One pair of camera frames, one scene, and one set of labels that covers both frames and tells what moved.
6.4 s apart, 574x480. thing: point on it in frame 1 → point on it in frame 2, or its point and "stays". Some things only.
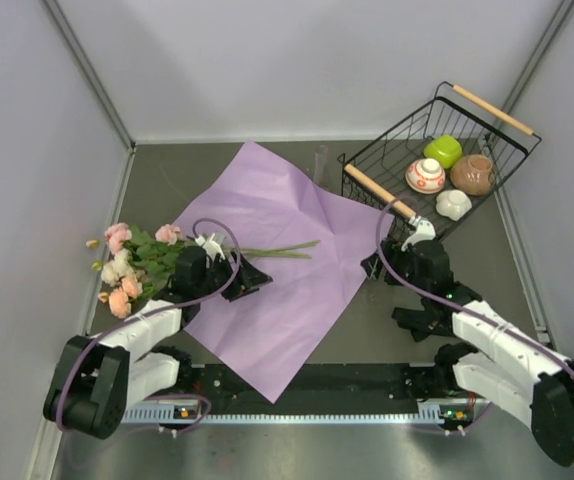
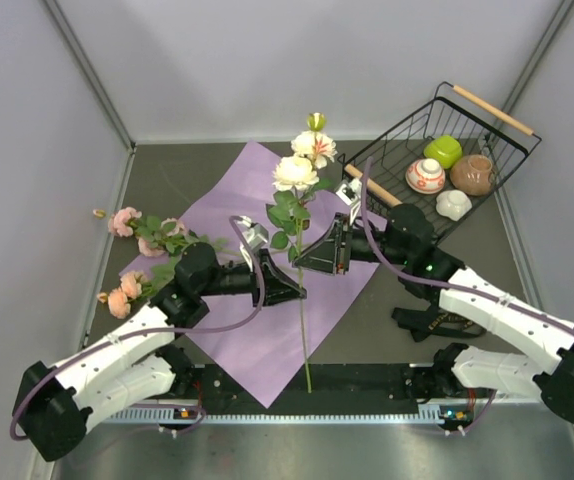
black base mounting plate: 320,389 stays
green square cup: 445,148 stays
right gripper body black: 402,262 → 361,248
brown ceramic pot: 474,174 stays
